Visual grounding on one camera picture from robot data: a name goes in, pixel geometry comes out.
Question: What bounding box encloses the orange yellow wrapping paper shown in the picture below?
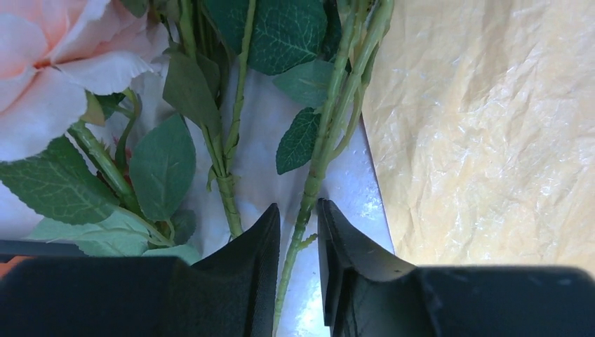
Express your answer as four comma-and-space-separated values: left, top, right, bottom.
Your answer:
363, 1, 594, 272

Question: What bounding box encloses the pink brown rose stem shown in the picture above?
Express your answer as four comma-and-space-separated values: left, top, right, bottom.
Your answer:
0, 0, 252, 266

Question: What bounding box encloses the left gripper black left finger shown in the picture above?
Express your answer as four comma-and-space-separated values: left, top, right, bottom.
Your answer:
1, 204, 280, 336

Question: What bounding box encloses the pink cream rose stem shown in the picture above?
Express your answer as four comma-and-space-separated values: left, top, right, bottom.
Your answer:
206, 1, 394, 324

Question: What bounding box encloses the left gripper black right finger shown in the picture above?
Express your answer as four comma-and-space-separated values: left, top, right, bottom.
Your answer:
316, 199, 594, 336

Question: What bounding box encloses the orange tape measure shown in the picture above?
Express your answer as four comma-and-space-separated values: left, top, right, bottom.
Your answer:
1, 239, 86, 277

